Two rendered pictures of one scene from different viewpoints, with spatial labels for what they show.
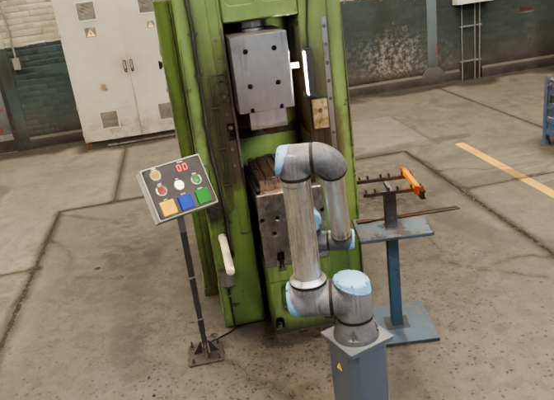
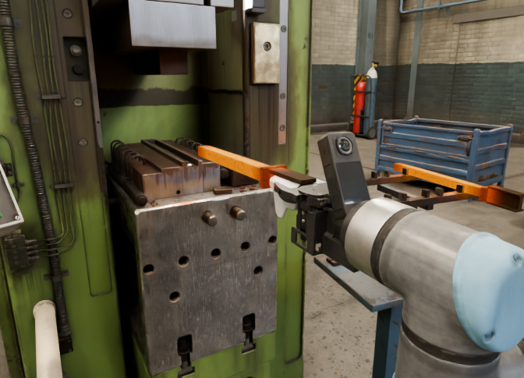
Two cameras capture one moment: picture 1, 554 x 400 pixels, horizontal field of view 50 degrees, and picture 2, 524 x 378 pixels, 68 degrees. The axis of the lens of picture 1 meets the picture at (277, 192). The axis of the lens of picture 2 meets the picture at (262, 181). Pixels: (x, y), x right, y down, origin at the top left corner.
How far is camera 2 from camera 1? 2.34 m
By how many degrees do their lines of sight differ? 22
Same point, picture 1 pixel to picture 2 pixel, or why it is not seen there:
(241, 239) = (92, 309)
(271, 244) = (166, 321)
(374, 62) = not seen: hidden behind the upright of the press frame
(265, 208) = (158, 238)
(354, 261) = (292, 324)
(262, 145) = (138, 125)
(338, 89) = (296, 15)
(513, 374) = not seen: outside the picture
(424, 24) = not seen: hidden behind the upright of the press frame
